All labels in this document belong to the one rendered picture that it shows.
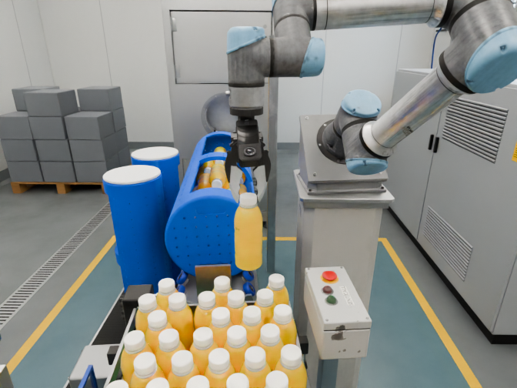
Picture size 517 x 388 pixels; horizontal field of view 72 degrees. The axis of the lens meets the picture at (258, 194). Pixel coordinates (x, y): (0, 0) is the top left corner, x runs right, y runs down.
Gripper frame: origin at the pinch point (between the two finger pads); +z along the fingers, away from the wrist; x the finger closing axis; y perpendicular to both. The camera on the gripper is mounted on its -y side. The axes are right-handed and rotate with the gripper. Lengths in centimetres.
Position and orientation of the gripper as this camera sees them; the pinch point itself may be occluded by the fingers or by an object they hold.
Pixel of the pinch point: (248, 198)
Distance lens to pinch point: 80.5
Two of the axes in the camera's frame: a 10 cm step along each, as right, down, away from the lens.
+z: 0.0, 9.3, 3.8
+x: -10.0, 0.3, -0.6
